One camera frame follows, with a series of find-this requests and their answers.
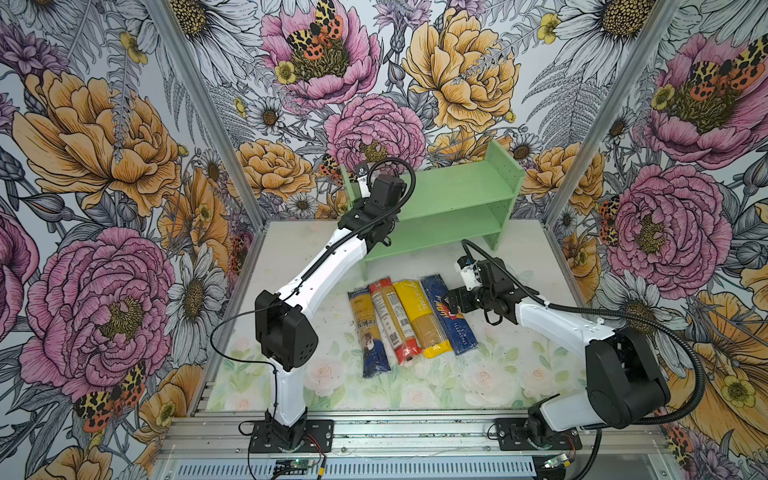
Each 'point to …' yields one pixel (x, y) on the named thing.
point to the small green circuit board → (294, 463)
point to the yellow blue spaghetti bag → (375, 358)
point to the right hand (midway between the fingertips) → (457, 303)
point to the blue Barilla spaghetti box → (453, 323)
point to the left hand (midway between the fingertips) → (377, 202)
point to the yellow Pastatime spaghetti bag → (427, 322)
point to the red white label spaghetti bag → (404, 341)
